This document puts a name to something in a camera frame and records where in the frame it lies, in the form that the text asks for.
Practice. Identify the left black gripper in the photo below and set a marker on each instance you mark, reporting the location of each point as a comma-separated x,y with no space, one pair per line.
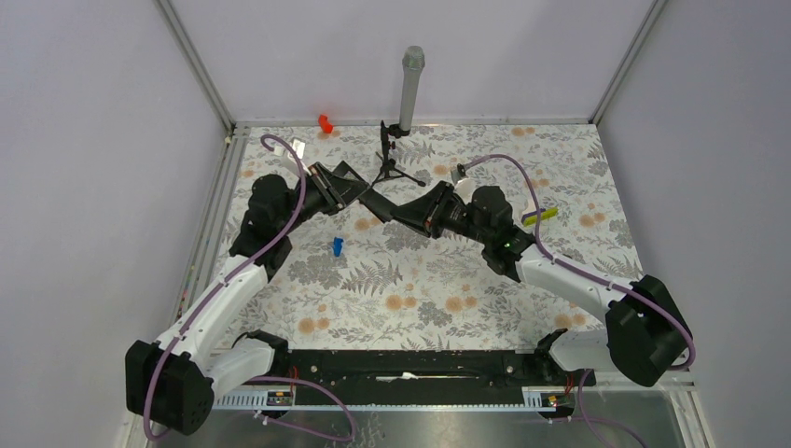
332,188

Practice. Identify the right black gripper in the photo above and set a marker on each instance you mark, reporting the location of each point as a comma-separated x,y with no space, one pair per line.
434,203

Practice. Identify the black remote control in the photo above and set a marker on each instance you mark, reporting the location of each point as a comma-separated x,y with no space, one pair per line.
378,205

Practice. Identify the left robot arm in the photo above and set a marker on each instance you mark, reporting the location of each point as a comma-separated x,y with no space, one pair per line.
176,380

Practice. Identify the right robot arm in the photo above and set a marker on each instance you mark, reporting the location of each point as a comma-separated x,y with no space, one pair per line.
644,334

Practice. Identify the black microphone tripod stand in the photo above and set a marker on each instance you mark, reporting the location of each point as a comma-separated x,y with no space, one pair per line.
388,169

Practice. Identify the blue plastic block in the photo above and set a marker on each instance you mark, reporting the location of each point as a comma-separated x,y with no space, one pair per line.
337,246

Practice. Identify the red plastic block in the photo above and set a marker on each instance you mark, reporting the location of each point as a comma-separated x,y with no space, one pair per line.
325,124

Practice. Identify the yellow purple sponge block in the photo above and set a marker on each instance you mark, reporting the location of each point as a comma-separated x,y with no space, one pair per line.
531,214

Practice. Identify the grey microphone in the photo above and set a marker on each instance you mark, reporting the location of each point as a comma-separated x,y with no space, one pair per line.
413,64

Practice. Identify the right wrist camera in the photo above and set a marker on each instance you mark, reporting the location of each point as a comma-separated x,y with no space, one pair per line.
464,186

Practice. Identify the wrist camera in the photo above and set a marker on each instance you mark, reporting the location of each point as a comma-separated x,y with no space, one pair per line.
464,186
293,160

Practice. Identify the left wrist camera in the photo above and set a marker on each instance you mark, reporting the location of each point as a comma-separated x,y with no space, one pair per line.
293,160

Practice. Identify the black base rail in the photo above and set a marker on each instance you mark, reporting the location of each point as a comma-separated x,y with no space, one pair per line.
382,378

